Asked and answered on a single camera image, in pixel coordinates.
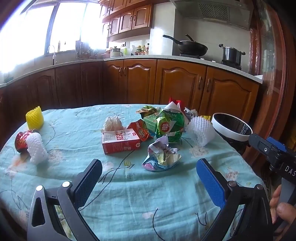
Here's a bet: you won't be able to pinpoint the kitchen window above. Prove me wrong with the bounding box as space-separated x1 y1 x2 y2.
0 0 109 72

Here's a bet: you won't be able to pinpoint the black wok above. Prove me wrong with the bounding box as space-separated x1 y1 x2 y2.
162 34 208 57

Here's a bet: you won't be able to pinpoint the wooden upper cabinets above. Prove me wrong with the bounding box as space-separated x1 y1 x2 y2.
98 0 154 42

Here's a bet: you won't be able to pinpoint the wooden glass door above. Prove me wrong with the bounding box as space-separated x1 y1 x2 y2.
248 0 296 163

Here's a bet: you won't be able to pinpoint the sink faucet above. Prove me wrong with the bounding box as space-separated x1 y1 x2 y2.
47 45 57 65

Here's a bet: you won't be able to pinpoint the orange snack wrapper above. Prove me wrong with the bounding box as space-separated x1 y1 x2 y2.
126 119 153 142

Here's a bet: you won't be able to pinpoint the gas stove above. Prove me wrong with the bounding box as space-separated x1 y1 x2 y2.
179 53 242 70

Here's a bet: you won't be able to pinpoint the wooden lower cabinets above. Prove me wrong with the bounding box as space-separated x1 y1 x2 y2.
0 58 260 139

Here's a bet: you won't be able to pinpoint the white rimmed trash bin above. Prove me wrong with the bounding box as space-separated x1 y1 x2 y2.
211 113 253 156

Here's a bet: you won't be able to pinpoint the knife rack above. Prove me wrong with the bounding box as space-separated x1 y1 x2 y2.
75 40 92 59

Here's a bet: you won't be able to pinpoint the steel cooking pot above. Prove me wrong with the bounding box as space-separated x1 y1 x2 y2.
219 44 246 65

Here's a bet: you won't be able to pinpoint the steel range hood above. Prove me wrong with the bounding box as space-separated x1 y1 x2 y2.
170 0 253 29

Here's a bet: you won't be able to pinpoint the white foam fruit net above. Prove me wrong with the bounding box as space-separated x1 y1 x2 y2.
26 133 48 165
186 116 214 147

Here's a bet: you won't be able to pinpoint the person's right hand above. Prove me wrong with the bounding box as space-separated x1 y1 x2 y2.
269 185 296 224

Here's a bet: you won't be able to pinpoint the red snack bag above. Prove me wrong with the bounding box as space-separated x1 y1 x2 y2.
166 96 185 112

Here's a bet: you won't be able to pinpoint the colourful wrapper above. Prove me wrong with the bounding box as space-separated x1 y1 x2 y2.
142 136 182 171

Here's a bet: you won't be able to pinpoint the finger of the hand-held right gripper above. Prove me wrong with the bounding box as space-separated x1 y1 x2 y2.
248 133 281 160
266 137 287 152

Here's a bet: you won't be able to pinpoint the silver wrapper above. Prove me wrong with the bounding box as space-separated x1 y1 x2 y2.
184 107 199 121

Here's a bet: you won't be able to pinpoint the white tissue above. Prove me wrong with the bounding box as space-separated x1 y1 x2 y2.
103 116 125 133

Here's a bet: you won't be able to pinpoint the teal floral tablecloth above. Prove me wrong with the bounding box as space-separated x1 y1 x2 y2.
0 104 271 241

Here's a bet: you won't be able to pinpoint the green snack bag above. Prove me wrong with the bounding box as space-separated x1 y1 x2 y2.
154 109 185 143

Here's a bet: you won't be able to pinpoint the green and yellow wrapper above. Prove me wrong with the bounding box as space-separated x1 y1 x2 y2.
135 105 161 116

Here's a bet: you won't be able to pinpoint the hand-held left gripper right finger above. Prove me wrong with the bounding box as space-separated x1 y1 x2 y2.
196 158 274 241

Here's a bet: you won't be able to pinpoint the grey kitchen countertop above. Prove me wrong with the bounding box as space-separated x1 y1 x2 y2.
0 54 263 87

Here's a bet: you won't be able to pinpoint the yellow foam fruit net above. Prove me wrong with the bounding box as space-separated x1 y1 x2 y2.
25 105 44 130

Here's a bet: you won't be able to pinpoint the red and white carton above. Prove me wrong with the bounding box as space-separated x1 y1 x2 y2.
102 128 142 155

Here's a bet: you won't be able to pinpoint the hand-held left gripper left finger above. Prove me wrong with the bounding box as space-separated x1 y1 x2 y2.
27 159 103 241

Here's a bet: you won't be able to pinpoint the red apple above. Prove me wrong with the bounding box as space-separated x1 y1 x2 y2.
15 130 38 153

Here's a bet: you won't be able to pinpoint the wooden cabinets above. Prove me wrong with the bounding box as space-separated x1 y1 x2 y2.
98 0 154 42
0 58 260 139

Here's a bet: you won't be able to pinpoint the condiment bottles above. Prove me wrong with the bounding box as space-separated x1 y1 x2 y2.
135 43 150 55

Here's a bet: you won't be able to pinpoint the green carton box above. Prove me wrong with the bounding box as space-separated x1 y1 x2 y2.
143 113 162 137

